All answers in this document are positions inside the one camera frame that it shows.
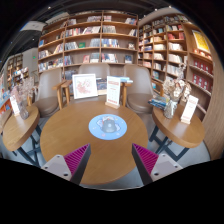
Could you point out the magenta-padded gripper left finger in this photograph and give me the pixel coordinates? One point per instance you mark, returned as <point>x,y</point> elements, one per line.
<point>56,165</point>

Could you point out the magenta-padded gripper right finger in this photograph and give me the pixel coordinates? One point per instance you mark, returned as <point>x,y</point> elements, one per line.
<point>166,165</point>

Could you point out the grey computer mouse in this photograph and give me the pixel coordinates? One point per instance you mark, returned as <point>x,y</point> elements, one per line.
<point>108,126</point>

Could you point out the round light blue mouse pad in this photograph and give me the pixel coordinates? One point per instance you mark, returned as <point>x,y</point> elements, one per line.
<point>95,128</point>

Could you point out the round wooden side table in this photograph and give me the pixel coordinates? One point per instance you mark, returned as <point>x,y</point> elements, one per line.
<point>20,128</point>
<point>180,130</point>

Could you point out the glass vase with beige flowers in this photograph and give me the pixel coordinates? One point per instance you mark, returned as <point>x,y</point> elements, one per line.
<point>170,108</point>

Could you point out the small white table sign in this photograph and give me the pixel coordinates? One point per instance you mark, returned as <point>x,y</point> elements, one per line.
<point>189,108</point>
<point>14,106</point>

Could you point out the stack of books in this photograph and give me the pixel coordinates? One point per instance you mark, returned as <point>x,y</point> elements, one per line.
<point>156,102</point>

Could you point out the white framed flower picture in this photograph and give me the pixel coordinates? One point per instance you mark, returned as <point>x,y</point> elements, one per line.
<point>85,86</point>

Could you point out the white sign on wooden base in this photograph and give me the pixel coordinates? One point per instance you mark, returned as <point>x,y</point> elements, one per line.
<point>113,91</point>

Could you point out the dark book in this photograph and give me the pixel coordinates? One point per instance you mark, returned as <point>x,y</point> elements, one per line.
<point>101,86</point>

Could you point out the light blue book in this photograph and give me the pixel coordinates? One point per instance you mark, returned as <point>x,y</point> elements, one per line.
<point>125,80</point>

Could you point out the small distant wooden bookshelf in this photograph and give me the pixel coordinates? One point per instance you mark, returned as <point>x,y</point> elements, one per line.
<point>15,66</point>

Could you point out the curved wooden bookshelf unit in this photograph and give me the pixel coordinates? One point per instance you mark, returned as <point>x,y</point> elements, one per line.
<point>173,46</point>

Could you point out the wide wooden bookshelf unit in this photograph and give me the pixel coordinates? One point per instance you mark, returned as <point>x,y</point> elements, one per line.
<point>90,36</point>

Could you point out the white hanging ceiling panel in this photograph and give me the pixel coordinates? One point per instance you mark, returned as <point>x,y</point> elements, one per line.
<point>32,26</point>

